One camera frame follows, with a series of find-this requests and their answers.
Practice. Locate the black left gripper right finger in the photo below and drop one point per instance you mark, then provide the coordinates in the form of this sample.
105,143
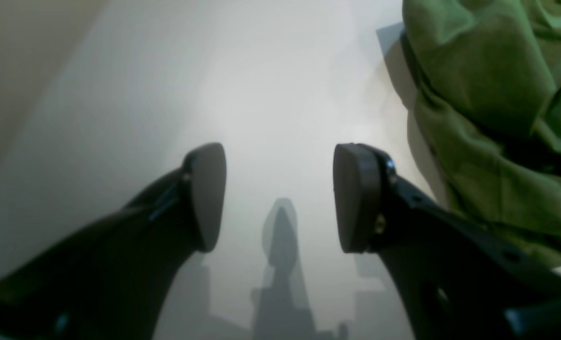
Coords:
456,281

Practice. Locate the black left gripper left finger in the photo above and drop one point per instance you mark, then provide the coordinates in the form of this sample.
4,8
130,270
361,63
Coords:
108,280

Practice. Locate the green t-shirt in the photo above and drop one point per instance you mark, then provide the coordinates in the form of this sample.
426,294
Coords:
489,106

